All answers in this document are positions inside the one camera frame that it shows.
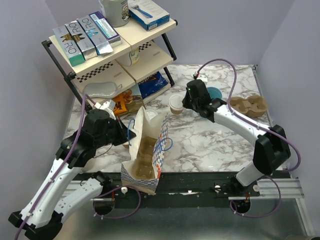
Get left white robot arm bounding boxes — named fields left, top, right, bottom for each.
left=8, top=109, right=136, bottom=240

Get white patterned mug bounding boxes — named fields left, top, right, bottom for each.
left=116, top=47, right=139, bottom=67

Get cream bag with blue handles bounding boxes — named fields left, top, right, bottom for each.
left=123, top=107, right=173, bottom=180

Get blue silver toothpaste box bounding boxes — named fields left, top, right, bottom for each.
left=77, top=15, right=113, bottom=56

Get blue razor box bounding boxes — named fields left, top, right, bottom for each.
left=127, top=0, right=170, bottom=31

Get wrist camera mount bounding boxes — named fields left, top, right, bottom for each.
left=193, top=72, right=208, bottom=85
left=93, top=99, right=116, bottom=120

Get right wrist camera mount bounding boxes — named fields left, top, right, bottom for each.
left=193, top=72, right=208, bottom=85

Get teal silver toothpaste box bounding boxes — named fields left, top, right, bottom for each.
left=52, top=26, right=85, bottom=67

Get brown cookie package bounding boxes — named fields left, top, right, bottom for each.
left=122, top=84, right=145, bottom=115

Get brown cardboard cup carrier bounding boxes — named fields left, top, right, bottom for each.
left=132, top=137, right=157, bottom=180

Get black beige shelf rack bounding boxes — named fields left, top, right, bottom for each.
left=41, top=19, right=178, bottom=102

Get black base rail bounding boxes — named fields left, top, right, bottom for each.
left=102, top=172, right=260, bottom=209

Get grey printed mug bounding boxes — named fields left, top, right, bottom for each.
left=99, top=0, right=130, bottom=28

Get brown paper cup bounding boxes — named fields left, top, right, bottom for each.
left=170, top=107, right=184, bottom=115

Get purple white toothpaste box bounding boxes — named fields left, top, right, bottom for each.
left=89, top=11, right=122, bottom=47

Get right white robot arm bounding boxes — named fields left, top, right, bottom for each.
left=182, top=79, right=291, bottom=196

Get white plastic cup lid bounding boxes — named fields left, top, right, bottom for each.
left=146, top=109, right=158, bottom=120

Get checkered paper bag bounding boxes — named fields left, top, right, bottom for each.
left=121, top=109, right=172, bottom=195

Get grey sponge pad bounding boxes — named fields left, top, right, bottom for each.
left=82, top=82, right=123, bottom=99

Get blue chips bag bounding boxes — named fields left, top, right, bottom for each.
left=138, top=71, right=168, bottom=99

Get white stirrer stick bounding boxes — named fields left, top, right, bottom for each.
left=168, top=125, right=192, bottom=131

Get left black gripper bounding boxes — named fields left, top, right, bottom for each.
left=94, top=115, right=136, bottom=149

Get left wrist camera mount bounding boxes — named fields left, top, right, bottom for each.
left=93, top=99, right=116, bottom=120

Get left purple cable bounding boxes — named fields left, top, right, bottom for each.
left=13, top=93, right=142, bottom=240

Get stacked brown cup carriers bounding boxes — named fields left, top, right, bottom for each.
left=230, top=95, right=268, bottom=118

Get orange snack bag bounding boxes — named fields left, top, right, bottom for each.
left=112, top=93, right=128, bottom=116

